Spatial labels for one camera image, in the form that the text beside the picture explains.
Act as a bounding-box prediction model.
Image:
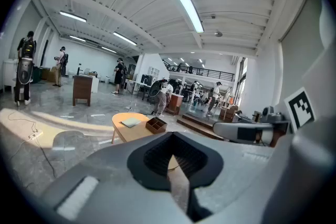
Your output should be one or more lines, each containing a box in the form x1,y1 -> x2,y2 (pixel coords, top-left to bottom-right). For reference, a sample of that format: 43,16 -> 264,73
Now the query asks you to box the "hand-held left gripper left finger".
39,131 -> 194,224

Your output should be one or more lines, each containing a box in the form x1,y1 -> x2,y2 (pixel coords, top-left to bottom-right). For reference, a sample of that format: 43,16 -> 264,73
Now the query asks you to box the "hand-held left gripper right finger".
172,131 -> 274,224

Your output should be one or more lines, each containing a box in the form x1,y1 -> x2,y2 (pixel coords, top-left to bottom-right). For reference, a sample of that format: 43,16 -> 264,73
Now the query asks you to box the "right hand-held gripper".
212,87 -> 316,147

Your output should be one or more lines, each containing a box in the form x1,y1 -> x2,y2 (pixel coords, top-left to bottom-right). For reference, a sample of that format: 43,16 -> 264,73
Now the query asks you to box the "wooden coffee table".
111,112 -> 180,172

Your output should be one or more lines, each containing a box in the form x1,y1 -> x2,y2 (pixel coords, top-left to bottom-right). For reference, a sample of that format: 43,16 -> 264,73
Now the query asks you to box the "low wooden platform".
176,112 -> 225,141

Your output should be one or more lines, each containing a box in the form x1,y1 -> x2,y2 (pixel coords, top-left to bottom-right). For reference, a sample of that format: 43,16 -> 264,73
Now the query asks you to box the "black mezzanine railing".
162,59 -> 236,82

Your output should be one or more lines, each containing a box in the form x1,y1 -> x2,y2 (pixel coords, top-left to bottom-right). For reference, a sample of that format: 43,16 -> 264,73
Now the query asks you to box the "small brown wooden cabinet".
165,93 -> 184,116

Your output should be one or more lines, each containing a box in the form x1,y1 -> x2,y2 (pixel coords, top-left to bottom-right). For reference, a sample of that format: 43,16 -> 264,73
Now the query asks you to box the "pale green notebook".
120,117 -> 142,129

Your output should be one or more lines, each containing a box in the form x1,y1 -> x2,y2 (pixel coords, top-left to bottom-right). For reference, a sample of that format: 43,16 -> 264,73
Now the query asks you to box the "brown wooden organizer box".
145,116 -> 168,134

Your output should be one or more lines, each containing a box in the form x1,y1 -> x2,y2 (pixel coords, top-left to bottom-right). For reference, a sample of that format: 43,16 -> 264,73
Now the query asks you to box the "white power strip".
28,130 -> 44,140

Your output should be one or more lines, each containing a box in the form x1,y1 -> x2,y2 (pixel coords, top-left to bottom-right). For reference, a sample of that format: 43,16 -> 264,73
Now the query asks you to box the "dark brown wooden cabinet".
72,74 -> 93,107

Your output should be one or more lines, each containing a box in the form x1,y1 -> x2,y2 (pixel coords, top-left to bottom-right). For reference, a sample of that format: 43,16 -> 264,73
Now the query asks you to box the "person's white shirt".
262,0 -> 336,224

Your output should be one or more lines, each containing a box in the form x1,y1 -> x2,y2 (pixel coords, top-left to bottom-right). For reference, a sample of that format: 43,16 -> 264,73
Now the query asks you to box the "long ceiling light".
59,10 -> 87,23
112,31 -> 138,46
175,0 -> 205,34

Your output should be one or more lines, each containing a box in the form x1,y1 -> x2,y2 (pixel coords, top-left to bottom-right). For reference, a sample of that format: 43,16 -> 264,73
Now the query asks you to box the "white cabinet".
2,59 -> 19,93

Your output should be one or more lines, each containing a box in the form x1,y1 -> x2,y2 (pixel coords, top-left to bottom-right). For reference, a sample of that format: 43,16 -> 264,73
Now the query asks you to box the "thin black floor cable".
35,136 -> 57,179

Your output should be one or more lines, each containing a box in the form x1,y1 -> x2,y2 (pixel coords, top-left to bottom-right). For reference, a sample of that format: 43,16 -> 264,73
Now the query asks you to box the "white floor cable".
7,109 -> 36,162

